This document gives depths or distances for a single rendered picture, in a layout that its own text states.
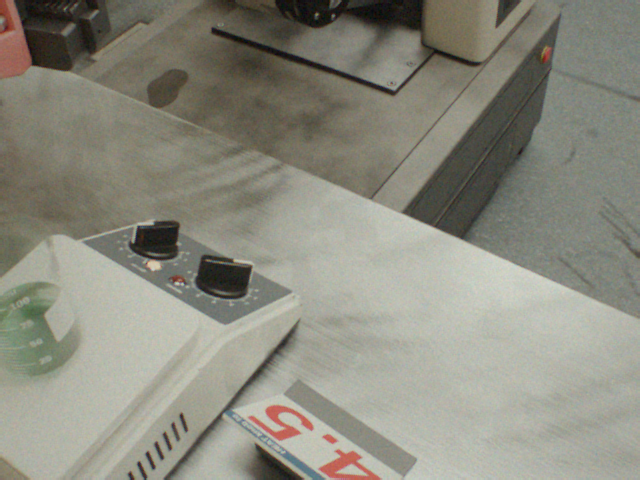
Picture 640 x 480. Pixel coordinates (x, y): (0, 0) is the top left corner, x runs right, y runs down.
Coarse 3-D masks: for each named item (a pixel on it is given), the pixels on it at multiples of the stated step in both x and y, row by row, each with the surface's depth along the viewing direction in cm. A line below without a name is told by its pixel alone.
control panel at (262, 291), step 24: (96, 240) 48; (120, 240) 49; (192, 240) 52; (120, 264) 46; (144, 264) 47; (168, 264) 47; (192, 264) 48; (168, 288) 45; (192, 288) 45; (264, 288) 48; (288, 288) 49; (216, 312) 44; (240, 312) 44
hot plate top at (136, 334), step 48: (96, 288) 42; (144, 288) 42; (96, 336) 39; (144, 336) 39; (192, 336) 40; (0, 384) 38; (48, 384) 37; (96, 384) 37; (144, 384) 38; (0, 432) 36; (48, 432) 36; (96, 432) 36
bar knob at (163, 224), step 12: (144, 228) 47; (156, 228) 48; (168, 228) 48; (132, 240) 48; (144, 240) 48; (156, 240) 48; (168, 240) 49; (144, 252) 47; (156, 252) 48; (168, 252) 48
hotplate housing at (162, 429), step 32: (256, 320) 45; (288, 320) 48; (192, 352) 41; (224, 352) 42; (256, 352) 46; (160, 384) 40; (192, 384) 40; (224, 384) 44; (128, 416) 38; (160, 416) 39; (192, 416) 42; (128, 448) 38; (160, 448) 40
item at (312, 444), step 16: (256, 416) 43; (272, 416) 43; (288, 416) 44; (304, 416) 45; (272, 432) 42; (288, 432) 42; (304, 432) 43; (320, 432) 44; (288, 448) 41; (304, 448) 41; (320, 448) 42; (336, 448) 43; (352, 448) 44; (320, 464) 40; (336, 464) 41; (352, 464) 42; (368, 464) 42
